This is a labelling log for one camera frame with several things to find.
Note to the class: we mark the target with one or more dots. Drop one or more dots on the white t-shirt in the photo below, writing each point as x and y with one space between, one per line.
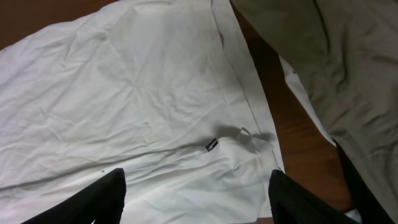
165 90

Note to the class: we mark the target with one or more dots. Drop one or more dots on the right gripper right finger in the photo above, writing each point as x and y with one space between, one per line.
293 204

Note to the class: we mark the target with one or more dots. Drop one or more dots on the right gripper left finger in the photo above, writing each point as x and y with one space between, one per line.
102 202

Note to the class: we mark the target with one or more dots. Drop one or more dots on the grey-beige garment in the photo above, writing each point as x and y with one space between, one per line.
345 55

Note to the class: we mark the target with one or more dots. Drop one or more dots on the white garment at right edge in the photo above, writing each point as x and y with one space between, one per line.
293 82

